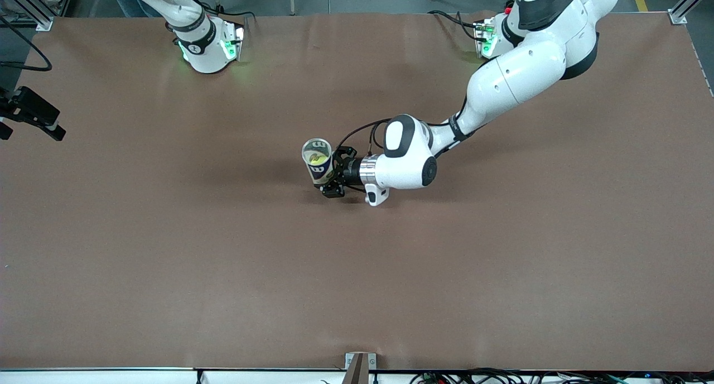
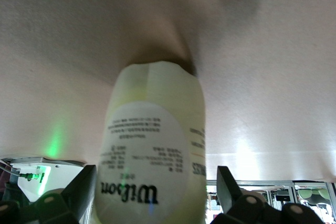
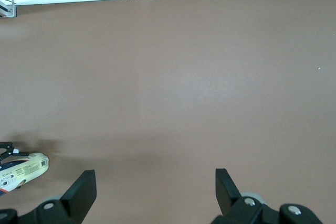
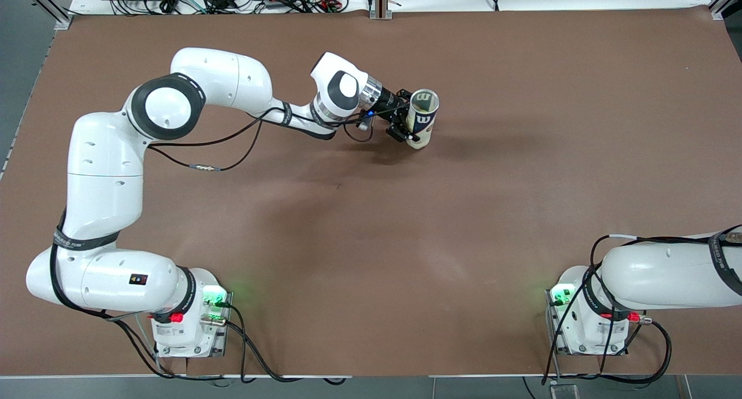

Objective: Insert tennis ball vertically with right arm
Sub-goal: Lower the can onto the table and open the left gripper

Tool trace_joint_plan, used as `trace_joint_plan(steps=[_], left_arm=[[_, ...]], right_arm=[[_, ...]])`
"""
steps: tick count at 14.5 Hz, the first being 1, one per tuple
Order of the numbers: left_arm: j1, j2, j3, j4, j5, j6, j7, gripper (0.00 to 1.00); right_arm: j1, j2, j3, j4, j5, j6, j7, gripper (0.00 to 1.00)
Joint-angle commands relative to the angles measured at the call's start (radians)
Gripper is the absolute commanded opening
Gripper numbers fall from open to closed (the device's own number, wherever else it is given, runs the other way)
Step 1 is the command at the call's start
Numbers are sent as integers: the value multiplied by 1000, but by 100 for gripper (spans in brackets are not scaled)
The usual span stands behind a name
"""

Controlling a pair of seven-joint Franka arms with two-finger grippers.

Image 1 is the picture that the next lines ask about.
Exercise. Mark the metal bracket with wooden post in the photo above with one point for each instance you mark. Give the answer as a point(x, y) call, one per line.
point(350, 359)

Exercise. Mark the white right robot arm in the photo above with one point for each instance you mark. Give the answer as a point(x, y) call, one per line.
point(201, 49)

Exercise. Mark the yellow tennis ball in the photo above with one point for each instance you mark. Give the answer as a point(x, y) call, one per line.
point(318, 159)

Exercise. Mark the clear plastic tennis ball can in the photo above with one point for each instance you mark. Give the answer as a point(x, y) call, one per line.
point(322, 174)

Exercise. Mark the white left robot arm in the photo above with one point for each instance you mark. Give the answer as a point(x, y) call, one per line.
point(519, 77)

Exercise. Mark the aluminium frame post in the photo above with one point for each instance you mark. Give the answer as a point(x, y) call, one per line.
point(39, 20)
point(678, 17)

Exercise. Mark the person legs in jeans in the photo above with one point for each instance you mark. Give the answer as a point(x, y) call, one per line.
point(131, 4)

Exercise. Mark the brown paper table cover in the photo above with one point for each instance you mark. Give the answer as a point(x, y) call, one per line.
point(357, 272)

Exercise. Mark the white table edge rail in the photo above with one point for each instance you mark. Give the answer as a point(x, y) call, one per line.
point(111, 377)

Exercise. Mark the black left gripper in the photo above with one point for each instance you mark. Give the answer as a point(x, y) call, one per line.
point(351, 171)

